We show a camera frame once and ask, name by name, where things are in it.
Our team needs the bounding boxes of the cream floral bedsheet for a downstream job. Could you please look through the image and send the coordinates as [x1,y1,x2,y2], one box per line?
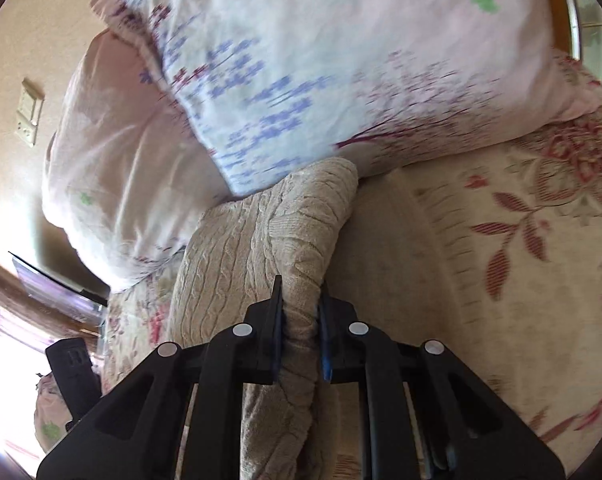
[98,50,602,480]

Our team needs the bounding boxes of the pink pillow with tree print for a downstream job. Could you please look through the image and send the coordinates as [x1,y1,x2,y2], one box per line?
[91,0,602,200]

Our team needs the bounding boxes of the beige wall switch plate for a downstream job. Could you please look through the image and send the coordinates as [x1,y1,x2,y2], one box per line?
[14,77,46,149]

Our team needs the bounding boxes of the pink cloth with green print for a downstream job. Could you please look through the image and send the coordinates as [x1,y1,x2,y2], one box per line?
[33,374,74,453]

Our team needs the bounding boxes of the pink pillow with purple sprigs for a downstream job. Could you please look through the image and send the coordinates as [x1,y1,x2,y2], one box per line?
[41,29,234,292]

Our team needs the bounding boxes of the dark flat screen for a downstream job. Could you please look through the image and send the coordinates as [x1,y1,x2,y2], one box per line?
[8,251,109,307]

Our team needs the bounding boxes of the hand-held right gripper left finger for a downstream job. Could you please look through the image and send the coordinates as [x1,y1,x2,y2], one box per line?
[36,275,284,480]

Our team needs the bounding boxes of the wooden frame with glass panels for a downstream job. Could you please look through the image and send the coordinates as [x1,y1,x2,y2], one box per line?
[551,0,602,87]

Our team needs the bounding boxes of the beige cable-knit sweater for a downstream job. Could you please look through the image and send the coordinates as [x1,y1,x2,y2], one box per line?
[166,157,360,480]

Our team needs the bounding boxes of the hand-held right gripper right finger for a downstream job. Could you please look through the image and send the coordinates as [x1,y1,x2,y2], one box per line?
[317,280,566,480]

